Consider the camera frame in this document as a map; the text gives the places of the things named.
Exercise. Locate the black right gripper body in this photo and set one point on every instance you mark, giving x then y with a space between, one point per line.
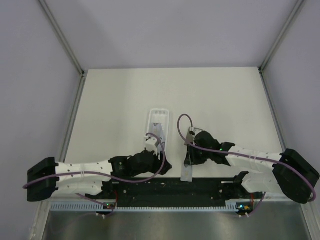
200 156

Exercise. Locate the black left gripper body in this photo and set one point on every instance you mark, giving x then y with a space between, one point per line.
154 167

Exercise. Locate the white plastic basket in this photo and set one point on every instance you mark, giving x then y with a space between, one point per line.
159 115

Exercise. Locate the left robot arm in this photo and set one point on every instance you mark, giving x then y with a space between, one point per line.
51 178

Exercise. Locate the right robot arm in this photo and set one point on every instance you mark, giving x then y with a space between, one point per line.
286 173

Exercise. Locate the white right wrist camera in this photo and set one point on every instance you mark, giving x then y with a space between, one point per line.
192 132

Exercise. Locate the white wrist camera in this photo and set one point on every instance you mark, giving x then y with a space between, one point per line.
151 144
192 132

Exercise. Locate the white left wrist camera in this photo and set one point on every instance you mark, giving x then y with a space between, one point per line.
151 144

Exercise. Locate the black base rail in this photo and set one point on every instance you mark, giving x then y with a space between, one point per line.
172 192

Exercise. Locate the white slotted cable duct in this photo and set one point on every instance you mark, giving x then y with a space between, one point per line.
78 206

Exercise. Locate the right aluminium frame post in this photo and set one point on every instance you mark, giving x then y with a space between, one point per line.
294 13

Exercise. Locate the aluminium frame post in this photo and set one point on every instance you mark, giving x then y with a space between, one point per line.
294 13
60 36

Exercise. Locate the left aluminium frame post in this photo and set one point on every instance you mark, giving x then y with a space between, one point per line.
60 36

